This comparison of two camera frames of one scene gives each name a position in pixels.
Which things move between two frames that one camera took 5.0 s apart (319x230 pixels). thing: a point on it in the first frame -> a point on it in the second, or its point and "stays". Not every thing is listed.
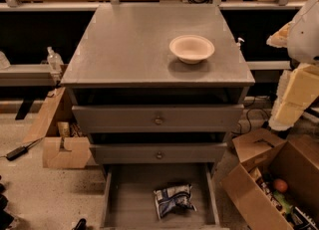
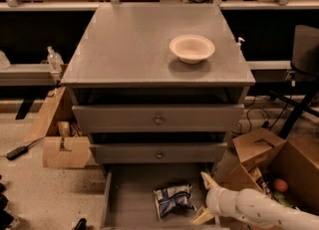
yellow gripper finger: [301, 91] -> [208, 182]
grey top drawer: [155, 118] stays
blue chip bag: [171, 199] stays
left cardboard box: [65, 141] stays
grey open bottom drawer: [129, 200] stays
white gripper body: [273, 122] -> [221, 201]
